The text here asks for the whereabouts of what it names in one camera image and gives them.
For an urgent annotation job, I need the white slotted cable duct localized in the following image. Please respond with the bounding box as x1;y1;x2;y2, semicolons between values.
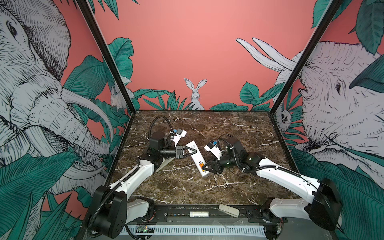
128;225;266;237

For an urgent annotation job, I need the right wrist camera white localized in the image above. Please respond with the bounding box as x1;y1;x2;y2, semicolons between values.
204;141;223;160

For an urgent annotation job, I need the white remote control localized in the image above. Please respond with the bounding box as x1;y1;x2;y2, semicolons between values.
186;141;210;177

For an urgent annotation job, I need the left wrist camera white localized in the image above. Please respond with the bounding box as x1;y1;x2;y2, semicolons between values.
171;129;187;147

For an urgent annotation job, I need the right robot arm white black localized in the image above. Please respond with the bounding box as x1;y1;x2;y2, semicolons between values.
202;135;342;231

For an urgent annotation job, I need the grey box on rail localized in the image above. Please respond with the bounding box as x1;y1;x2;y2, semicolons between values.
219;204;240;218

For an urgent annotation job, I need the black left frame post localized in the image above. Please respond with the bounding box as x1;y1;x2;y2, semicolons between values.
76;0;136;115

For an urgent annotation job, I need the black front mounting rail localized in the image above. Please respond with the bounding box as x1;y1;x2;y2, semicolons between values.
86;204;326;224

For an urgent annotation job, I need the black right frame post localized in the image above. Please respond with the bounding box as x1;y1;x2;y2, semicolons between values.
269;0;343;115

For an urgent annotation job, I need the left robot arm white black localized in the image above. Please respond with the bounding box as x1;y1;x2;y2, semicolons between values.
84;128;197;239

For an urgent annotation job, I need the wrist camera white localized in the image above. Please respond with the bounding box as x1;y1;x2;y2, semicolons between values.
204;141;223;160
171;129;187;147

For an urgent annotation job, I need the white cylinder on rail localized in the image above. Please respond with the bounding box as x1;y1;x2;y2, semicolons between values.
190;211;210;218

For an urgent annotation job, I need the black frame post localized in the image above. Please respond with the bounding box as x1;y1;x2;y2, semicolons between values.
76;0;136;115
269;0;343;115

